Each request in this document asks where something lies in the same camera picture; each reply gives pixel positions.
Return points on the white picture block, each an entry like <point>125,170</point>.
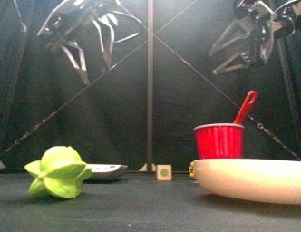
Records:
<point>163,172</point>

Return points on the green toy starfruit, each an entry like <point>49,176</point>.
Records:
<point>59,172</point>

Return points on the vertical metal frame pole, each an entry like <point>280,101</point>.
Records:
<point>150,90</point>

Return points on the orange toy food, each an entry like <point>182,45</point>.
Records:
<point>192,170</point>

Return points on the red toy utensil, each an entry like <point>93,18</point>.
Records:
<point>246,107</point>

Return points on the red ribbed toy cup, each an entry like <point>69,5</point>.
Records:
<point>218,142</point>

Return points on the white round bowl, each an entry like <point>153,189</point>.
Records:
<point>254,179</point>

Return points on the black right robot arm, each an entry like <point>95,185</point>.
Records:
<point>294,12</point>

